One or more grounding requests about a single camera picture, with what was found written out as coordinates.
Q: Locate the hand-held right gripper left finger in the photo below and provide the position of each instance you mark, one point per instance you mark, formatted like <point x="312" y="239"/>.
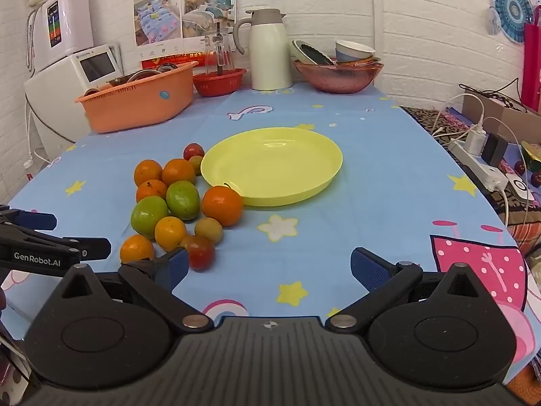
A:
<point x="175" y="266"/>

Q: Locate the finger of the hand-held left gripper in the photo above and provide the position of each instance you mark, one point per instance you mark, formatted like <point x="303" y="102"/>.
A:
<point x="95" y="248"/>
<point x="36" y="220"/>

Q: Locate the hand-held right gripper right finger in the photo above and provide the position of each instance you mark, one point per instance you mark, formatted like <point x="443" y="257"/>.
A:
<point x="365" y="268"/>

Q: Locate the red-green plum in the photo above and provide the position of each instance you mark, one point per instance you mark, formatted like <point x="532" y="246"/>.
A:
<point x="198" y="252"/>

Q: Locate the small orange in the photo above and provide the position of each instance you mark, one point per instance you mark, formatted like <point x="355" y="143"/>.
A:
<point x="170" y="232"/>
<point x="151" y="190"/>
<point x="136" y="249"/>
<point x="148" y="172"/>
<point x="178" y="171"/>

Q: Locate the tan round fruit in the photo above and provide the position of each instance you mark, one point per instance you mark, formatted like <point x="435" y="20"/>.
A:
<point x="208" y="229"/>

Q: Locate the green mandarin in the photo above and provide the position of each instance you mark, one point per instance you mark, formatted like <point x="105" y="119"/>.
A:
<point x="182" y="199"/>
<point x="148" y="217"/>

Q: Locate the large orange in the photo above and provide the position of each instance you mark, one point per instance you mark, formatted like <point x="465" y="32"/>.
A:
<point x="222" y="205"/>

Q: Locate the small yellow-green plum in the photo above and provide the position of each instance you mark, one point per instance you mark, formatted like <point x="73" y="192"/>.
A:
<point x="196" y="165"/>

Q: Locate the red plum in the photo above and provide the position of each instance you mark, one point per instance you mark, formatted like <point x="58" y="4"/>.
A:
<point x="194" y="151"/>

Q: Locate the yellow plastic plate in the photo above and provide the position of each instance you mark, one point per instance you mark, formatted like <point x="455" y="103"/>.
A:
<point x="270" y="165"/>

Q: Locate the blue printed tablecloth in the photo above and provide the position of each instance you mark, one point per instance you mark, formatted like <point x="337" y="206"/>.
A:
<point x="380" y="169"/>

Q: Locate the white appliance with screen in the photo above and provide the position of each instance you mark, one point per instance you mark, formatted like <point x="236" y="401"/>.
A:
<point x="72" y="93"/>

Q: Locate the orange plastic basket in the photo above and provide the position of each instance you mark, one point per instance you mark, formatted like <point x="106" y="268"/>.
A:
<point x="139" y="101"/>

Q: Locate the dark patterned cloth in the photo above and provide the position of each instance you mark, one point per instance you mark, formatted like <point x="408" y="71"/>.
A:
<point x="427" y="122"/>

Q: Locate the white charger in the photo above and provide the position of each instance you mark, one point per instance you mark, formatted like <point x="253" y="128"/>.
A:
<point x="475" y="139"/>

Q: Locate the round white device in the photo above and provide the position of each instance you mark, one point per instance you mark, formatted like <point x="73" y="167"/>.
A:
<point x="520" y="190"/>

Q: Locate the black power adapter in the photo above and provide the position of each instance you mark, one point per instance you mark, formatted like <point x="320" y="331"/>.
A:
<point x="494" y="150"/>

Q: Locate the metal bowl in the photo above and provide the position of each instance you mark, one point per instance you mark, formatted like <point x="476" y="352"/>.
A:
<point x="139" y="76"/>
<point x="168" y="67"/>

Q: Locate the red plastic basket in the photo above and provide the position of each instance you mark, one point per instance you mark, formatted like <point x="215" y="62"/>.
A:
<point x="219" y="82"/>

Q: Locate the pink glass bowl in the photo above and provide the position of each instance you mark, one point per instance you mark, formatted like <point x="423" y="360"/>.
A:
<point x="338" y="78"/>

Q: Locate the white water purifier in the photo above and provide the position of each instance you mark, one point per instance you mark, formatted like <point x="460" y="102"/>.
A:
<point x="63" y="21"/>

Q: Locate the cardboard box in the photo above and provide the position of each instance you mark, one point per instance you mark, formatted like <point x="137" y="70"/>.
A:
<point x="503" y="116"/>

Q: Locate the patterned rim bowl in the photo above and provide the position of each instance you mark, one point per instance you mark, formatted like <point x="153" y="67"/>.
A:
<point x="359" y="62"/>

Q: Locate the glass pitcher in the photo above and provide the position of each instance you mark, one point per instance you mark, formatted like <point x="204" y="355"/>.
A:
<point x="217" y="53"/>

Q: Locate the white and blue bowl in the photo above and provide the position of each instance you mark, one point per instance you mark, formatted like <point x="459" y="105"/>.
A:
<point x="353" y="50"/>

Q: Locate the green-rimmed white bowl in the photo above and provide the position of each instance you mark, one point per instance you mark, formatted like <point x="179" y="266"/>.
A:
<point x="310" y="53"/>

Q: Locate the white thermos jug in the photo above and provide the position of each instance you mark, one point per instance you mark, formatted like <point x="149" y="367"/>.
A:
<point x="270" y="50"/>

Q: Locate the red bag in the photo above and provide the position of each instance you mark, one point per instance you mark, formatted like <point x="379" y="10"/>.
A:
<point x="531" y="63"/>

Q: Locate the wall poster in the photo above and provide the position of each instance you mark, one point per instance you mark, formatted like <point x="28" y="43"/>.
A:
<point x="181" y="8"/>

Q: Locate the round blue wall decoration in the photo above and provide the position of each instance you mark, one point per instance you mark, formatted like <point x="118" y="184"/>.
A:
<point x="513" y="8"/>

